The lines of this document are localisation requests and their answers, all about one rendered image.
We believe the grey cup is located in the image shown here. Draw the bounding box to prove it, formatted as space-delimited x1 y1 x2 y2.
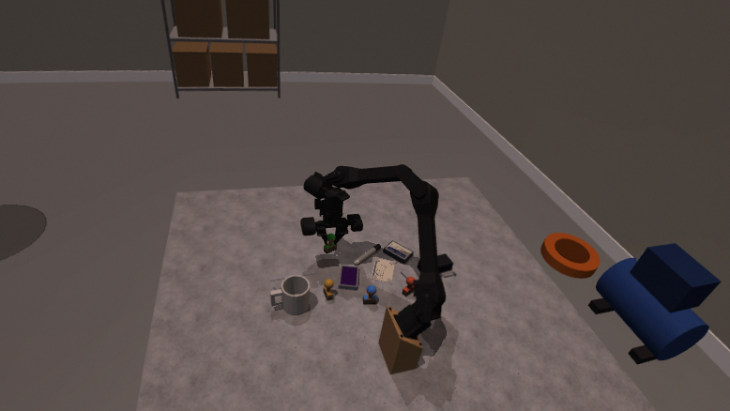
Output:
270 275 310 315

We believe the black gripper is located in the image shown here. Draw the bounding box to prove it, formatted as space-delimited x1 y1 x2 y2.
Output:
300 207 363 245

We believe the beige inspection card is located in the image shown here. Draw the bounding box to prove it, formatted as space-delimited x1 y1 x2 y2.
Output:
370 257 397 284

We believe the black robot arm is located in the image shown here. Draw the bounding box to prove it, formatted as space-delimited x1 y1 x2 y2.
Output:
303 164 446 340

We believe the orange rubber stamp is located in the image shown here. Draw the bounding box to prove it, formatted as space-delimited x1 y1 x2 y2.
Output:
323 279 334 300

